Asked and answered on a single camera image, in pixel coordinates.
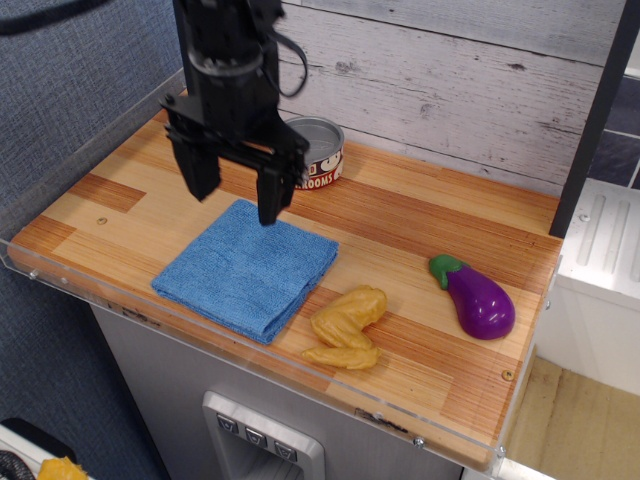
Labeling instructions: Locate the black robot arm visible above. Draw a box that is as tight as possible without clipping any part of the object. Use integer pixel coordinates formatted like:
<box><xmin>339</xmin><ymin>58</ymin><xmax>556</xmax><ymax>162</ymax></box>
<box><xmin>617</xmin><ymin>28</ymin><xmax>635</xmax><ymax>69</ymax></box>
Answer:
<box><xmin>162</xmin><ymin>1</ymin><xmax>310</xmax><ymax>225</ymax></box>

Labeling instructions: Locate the silver dispenser panel with buttons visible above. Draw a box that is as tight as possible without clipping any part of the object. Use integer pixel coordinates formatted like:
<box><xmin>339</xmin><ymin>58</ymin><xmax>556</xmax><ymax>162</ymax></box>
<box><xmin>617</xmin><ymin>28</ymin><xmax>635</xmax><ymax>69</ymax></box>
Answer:
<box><xmin>202</xmin><ymin>391</ymin><xmax>326</xmax><ymax>479</ymax></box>

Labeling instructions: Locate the dark right frame post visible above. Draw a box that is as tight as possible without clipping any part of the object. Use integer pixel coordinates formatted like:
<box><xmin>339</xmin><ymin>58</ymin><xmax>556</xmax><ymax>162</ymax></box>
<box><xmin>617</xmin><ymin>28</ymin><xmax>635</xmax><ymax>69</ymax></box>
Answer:
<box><xmin>549</xmin><ymin>0</ymin><xmax>639</xmax><ymax>239</ymax></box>

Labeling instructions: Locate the white toy sink counter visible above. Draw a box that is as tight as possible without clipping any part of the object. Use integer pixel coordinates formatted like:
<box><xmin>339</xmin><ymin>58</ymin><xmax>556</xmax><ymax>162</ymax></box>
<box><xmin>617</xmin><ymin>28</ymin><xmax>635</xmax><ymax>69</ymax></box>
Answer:
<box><xmin>534</xmin><ymin>179</ymin><xmax>639</xmax><ymax>394</ymax></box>

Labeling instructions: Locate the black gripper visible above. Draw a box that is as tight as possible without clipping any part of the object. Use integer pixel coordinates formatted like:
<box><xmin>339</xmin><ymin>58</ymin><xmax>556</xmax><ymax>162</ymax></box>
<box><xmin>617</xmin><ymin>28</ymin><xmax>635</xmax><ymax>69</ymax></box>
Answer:
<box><xmin>162</xmin><ymin>54</ymin><xmax>309</xmax><ymax>226</ymax></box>

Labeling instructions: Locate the grey toy fridge cabinet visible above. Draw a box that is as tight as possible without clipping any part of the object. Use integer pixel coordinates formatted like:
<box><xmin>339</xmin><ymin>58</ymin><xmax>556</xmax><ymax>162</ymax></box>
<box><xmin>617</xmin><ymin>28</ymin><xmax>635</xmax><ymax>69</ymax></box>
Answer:
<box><xmin>89</xmin><ymin>304</ymin><xmax>464</xmax><ymax>480</ymax></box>

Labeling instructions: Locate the yellow toy chicken wing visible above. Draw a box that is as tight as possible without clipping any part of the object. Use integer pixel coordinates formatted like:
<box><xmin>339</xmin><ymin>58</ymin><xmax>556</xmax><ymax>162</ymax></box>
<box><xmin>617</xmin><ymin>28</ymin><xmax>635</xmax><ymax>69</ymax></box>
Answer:
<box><xmin>302</xmin><ymin>285</ymin><xmax>387</xmax><ymax>370</ymax></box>

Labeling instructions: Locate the purple toy eggplant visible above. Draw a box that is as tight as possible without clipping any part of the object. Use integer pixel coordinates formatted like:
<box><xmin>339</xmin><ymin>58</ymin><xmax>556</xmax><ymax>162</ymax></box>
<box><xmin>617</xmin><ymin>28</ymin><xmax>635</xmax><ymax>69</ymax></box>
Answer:
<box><xmin>428</xmin><ymin>254</ymin><xmax>516</xmax><ymax>340</ymax></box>

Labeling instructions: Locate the blue cloth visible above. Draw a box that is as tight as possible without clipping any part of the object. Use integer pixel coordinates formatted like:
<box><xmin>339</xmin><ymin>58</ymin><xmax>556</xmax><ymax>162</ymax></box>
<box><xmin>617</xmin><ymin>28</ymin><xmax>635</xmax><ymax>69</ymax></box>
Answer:
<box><xmin>151</xmin><ymin>200</ymin><xmax>339</xmax><ymax>345</ymax></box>

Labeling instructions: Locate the sliced mushrooms tin can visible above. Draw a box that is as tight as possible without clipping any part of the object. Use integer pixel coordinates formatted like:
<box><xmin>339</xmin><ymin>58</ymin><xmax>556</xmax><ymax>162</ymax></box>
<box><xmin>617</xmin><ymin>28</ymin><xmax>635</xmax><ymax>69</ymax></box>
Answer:
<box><xmin>286</xmin><ymin>116</ymin><xmax>345</xmax><ymax>190</ymax></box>

